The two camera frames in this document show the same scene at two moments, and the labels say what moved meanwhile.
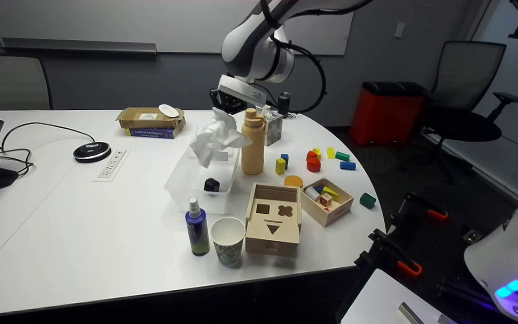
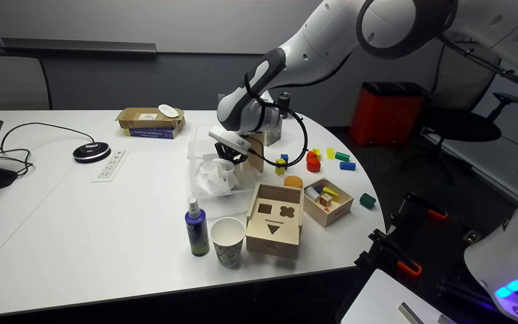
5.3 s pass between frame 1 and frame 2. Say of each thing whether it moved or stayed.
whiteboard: stayed
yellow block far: stayed
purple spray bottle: stayed
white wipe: moved
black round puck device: stayed
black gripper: moved
